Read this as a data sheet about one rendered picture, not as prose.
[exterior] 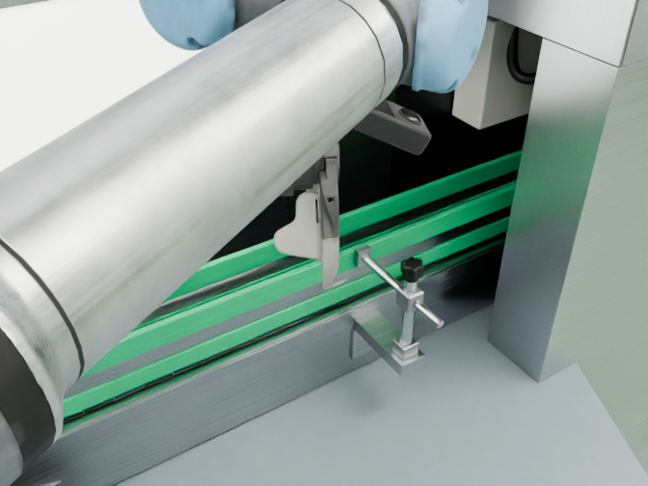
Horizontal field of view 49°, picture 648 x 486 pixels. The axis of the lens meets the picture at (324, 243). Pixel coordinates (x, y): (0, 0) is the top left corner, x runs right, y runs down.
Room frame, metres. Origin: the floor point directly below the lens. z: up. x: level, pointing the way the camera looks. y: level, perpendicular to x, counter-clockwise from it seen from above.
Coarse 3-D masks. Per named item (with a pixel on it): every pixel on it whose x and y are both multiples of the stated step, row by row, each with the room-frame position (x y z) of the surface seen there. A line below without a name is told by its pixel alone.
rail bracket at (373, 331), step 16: (368, 256) 0.76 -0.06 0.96; (384, 272) 0.73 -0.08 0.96; (416, 272) 0.67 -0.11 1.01; (400, 288) 0.69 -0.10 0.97; (416, 288) 0.68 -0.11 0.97; (400, 304) 0.68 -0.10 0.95; (416, 304) 0.67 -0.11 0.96; (368, 320) 0.75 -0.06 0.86; (384, 320) 0.75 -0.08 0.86; (432, 320) 0.64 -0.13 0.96; (352, 336) 0.75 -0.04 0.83; (368, 336) 0.72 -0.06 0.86; (384, 336) 0.72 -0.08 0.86; (400, 336) 0.68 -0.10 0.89; (352, 352) 0.75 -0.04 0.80; (384, 352) 0.69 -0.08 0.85; (400, 352) 0.67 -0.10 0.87; (416, 352) 0.68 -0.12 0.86; (400, 368) 0.66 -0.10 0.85; (416, 368) 0.67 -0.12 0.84
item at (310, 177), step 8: (336, 144) 0.57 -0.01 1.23; (328, 152) 0.56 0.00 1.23; (336, 152) 0.56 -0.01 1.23; (320, 160) 0.56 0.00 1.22; (312, 168) 0.57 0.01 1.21; (320, 168) 0.56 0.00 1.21; (304, 176) 0.56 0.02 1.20; (312, 176) 0.57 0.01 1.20; (296, 184) 0.56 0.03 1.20; (304, 184) 0.57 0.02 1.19; (312, 184) 0.57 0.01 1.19; (288, 192) 0.56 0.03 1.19
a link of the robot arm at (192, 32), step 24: (144, 0) 0.47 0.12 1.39; (168, 0) 0.46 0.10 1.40; (192, 0) 0.45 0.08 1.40; (216, 0) 0.44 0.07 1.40; (240, 0) 0.45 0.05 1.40; (264, 0) 0.44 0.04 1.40; (168, 24) 0.46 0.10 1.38; (192, 24) 0.45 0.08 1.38; (216, 24) 0.44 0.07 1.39; (240, 24) 0.46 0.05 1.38; (192, 48) 0.45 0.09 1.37
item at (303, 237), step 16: (304, 208) 0.55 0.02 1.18; (288, 224) 0.54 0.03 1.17; (304, 224) 0.54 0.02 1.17; (320, 224) 0.54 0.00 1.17; (288, 240) 0.53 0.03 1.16; (304, 240) 0.53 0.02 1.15; (320, 240) 0.53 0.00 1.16; (336, 240) 0.53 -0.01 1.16; (304, 256) 0.53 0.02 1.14; (320, 256) 0.53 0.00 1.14; (336, 256) 0.53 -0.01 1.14; (336, 272) 0.53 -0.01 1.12
